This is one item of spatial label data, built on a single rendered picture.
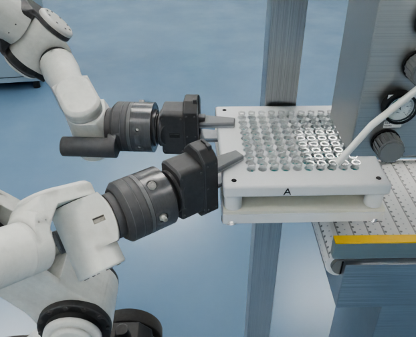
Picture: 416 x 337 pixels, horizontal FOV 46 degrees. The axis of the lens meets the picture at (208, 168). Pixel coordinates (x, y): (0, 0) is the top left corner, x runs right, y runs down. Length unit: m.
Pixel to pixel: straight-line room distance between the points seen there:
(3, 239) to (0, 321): 1.31
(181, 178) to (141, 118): 0.19
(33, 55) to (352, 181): 0.66
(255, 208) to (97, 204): 0.24
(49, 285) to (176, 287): 0.92
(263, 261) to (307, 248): 0.84
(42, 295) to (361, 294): 0.57
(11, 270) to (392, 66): 0.46
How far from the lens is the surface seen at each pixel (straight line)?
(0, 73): 3.30
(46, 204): 0.61
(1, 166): 2.61
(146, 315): 1.53
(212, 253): 1.95
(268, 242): 1.13
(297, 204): 0.76
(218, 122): 0.84
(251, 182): 0.71
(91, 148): 0.84
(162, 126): 0.83
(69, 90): 0.89
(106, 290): 1.03
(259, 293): 1.25
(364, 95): 0.58
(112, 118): 0.84
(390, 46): 0.57
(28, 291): 0.99
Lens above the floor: 1.37
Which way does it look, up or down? 35 degrees down
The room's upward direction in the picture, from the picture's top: straight up
